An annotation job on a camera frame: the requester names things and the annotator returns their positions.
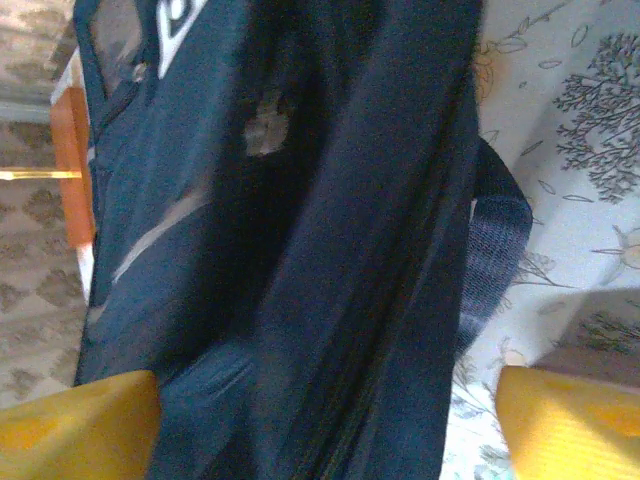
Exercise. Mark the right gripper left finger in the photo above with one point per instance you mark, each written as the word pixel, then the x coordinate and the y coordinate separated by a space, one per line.
pixel 75 435

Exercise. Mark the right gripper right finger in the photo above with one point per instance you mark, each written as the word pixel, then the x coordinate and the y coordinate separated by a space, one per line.
pixel 575 435

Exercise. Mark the navy blue backpack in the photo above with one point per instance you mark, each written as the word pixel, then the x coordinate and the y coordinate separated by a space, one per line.
pixel 325 250

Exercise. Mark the floral table cover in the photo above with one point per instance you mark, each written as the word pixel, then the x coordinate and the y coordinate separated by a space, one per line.
pixel 550 165

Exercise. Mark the orange wooden base plate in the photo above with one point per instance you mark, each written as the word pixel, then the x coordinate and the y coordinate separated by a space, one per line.
pixel 70 165

